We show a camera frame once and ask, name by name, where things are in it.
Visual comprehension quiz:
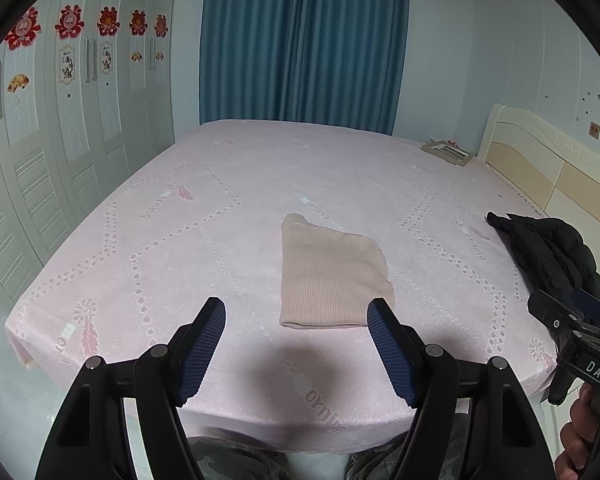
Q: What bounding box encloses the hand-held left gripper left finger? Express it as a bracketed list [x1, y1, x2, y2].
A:
[34, 296, 227, 480]

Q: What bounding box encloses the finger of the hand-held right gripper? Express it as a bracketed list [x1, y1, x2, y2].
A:
[571, 287, 600, 328]
[527, 290, 588, 333]

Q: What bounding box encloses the pink bed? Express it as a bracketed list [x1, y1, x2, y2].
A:
[5, 119, 561, 453]

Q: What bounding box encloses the beige knit sweater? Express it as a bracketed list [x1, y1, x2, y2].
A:
[279, 213, 396, 331]

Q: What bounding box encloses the person's right hand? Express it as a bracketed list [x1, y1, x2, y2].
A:
[554, 384, 600, 480]

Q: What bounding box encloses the blue curtain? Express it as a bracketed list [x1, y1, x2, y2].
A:
[199, 0, 412, 136]

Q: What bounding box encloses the black puffer jacket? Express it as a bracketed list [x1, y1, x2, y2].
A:
[486, 211, 600, 318]

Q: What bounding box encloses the white wardrobe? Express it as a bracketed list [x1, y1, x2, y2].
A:
[0, 0, 177, 306]

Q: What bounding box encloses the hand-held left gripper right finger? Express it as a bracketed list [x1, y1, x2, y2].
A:
[366, 297, 555, 480]

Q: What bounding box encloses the cream headboard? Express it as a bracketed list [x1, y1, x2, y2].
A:
[477, 104, 600, 241]

